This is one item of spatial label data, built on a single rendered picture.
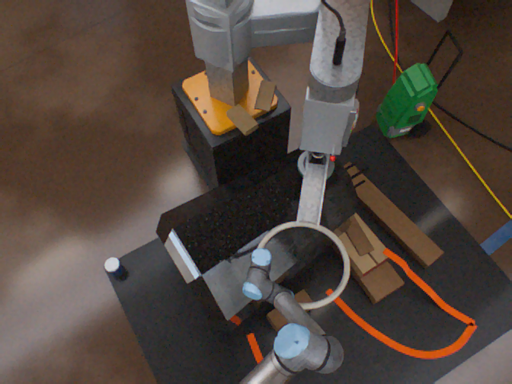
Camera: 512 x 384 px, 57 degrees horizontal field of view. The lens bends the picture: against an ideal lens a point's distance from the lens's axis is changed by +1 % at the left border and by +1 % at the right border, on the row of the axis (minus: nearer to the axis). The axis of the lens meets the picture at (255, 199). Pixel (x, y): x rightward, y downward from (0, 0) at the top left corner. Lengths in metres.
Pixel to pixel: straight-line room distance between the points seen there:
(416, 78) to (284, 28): 1.32
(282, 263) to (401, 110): 1.62
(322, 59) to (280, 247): 1.10
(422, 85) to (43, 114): 3.05
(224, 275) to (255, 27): 1.34
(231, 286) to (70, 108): 2.38
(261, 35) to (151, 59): 1.99
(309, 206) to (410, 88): 1.45
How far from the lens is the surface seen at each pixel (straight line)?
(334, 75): 2.06
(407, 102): 3.67
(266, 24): 2.64
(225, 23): 2.50
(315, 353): 1.59
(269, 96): 3.08
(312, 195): 2.58
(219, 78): 2.92
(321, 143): 2.42
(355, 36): 2.23
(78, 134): 4.17
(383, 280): 3.33
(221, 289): 2.60
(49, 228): 3.82
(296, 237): 2.70
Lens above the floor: 3.20
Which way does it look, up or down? 64 degrees down
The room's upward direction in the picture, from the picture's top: 2 degrees counter-clockwise
